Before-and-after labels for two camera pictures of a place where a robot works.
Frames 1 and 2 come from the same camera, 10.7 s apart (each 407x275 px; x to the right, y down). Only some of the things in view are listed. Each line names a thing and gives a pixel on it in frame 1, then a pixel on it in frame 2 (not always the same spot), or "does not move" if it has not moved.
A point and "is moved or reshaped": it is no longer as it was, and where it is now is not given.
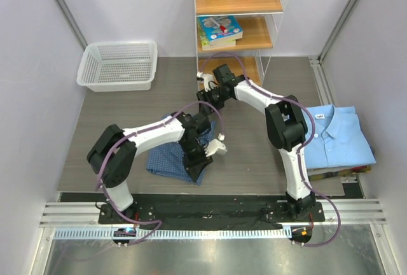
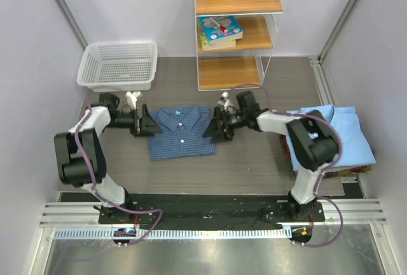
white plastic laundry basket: x=118 y=65 does not move
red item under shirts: x=328 y=172 does not move
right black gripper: x=205 y=97 → x=222 y=133
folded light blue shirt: x=339 y=140 does not move
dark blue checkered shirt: x=168 y=160 is moved or reshaped
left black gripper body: x=194 y=153 → x=135 y=130
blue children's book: x=220 y=28 does not move
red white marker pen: x=222 y=27 does not move
